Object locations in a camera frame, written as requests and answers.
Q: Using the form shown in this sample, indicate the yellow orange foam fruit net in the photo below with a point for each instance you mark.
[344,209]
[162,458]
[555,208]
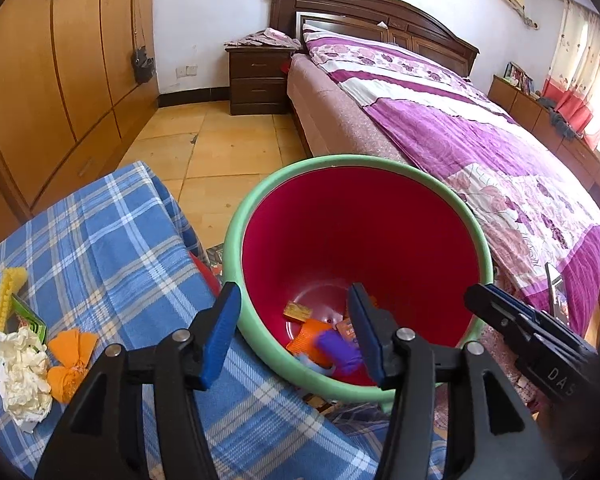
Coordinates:
[67,360]

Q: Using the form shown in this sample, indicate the wooden wardrobe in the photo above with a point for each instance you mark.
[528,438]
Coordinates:
[55,85]

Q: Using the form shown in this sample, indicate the small yellow box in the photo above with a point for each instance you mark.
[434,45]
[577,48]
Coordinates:
[298,311]

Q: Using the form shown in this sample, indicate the black hanging bag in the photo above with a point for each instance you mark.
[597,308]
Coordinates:
[142,67]

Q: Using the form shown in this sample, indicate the white wall socket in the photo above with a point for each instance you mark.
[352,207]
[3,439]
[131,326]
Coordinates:
[187,70]

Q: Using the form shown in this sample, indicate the dark wooden nightstand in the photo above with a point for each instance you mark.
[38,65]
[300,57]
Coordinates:
[257,85]

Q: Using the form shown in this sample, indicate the dark wooden bed headboard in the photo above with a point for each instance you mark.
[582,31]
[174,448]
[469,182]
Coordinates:
[340,7]

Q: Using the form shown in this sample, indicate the floral curtain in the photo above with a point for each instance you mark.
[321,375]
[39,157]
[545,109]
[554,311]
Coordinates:
[580,60]

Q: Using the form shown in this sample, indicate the yellow ridged foam strip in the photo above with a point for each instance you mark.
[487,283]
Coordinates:
[5,305]

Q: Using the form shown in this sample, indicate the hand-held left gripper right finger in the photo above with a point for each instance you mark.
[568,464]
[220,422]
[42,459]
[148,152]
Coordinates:
[367,340]

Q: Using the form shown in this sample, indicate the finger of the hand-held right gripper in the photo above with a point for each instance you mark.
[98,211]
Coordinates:
[522,305]
[495,317]

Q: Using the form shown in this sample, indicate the low wooden cabinet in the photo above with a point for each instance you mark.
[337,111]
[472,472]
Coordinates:
[525,105]

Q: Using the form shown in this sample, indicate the row of books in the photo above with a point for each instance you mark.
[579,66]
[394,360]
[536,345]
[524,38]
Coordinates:
[519,76]

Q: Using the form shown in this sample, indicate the light blue face mask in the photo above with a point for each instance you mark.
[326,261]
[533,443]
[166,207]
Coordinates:
[320,370]

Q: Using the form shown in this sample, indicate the white tissue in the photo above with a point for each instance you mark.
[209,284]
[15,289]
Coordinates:
[22,380]

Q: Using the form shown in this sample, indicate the purple tissue pack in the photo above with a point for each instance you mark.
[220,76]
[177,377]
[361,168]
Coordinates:
[337,350]

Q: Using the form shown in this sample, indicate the orange plastic bag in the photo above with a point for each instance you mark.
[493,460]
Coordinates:
[307,340]

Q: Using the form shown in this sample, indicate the red bin with green rim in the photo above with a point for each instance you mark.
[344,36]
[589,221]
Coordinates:
[340,240]

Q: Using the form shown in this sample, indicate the green snack wrapper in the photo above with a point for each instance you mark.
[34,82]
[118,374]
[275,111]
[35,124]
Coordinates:
[30,320]

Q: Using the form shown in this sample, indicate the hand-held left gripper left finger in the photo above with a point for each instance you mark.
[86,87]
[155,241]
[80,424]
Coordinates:
[220,340]

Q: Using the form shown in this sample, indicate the bed with purple floral quilt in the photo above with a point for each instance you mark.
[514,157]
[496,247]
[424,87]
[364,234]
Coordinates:
[330,105]

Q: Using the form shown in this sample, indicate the pink floral cloth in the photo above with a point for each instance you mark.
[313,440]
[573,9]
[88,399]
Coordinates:
[270,37]

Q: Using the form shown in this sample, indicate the blue plaid tablecloth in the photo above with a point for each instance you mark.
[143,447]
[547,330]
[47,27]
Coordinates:
[130,260]

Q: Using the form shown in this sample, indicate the bed with purple floral cover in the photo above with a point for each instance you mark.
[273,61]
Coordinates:
[455,135]

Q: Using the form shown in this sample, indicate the orange cardboard box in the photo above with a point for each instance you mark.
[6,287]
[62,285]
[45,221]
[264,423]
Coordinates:
[344,331]

